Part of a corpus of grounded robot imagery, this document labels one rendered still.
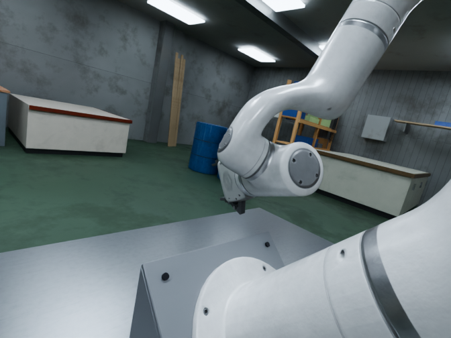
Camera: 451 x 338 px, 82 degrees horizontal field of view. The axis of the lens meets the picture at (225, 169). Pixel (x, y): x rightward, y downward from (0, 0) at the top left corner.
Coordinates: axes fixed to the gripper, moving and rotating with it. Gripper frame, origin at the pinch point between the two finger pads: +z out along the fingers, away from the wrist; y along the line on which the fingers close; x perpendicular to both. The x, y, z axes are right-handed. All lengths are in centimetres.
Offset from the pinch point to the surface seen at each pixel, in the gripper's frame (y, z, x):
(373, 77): -163, 408, 713
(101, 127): -130, 444, -12
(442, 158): 94, 292, 716
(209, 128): -89, 398, 173
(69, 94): -264, 630, -59
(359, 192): 100, 294, 408
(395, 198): 118, 239, 428
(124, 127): -127, 458, 27
